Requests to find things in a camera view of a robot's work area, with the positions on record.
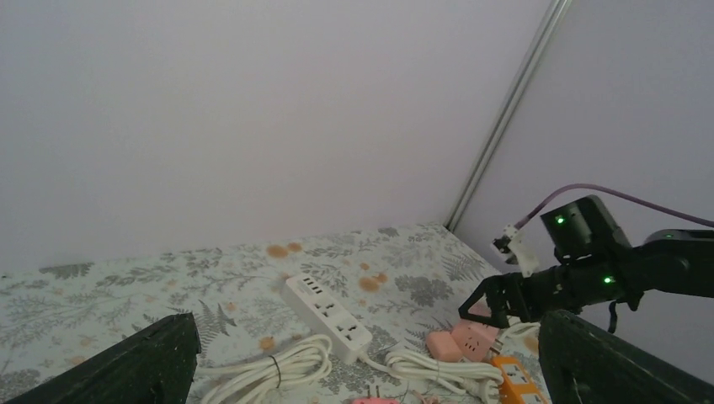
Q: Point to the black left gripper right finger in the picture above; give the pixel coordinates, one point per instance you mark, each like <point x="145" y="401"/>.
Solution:
<point x="582" y="363"/>

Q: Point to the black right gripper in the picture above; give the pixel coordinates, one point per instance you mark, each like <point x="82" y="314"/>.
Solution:
<point x="563" y="287"/>

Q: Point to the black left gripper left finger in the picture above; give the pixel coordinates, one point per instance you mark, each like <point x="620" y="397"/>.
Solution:
<point x="155" y="365"/>

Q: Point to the pink cube socket adapter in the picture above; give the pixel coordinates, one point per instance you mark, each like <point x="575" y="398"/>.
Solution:
<point x="474" y="339"/>

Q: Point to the pink plug adapter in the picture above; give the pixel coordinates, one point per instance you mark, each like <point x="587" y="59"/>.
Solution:
<point x="374" y="396"/>

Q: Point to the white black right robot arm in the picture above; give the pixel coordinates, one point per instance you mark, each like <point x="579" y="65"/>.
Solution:
<point x="596" y="264"/>

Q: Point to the orange power strip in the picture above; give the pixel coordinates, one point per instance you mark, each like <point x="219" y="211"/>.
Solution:
<point x="517" y="387"/>

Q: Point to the floral patterned table mat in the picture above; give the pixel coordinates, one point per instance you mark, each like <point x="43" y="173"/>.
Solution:
<point x="402" y="283"/>

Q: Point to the white power strip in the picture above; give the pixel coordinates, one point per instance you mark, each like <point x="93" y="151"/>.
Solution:
<point x="324" y="314"/>

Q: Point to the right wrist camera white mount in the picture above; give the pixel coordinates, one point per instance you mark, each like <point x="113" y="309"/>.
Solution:
<point x="512" y="249"/>

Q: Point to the aluminium corner frame post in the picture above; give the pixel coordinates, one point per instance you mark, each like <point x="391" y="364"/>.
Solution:
<point x="545" y="31"/>

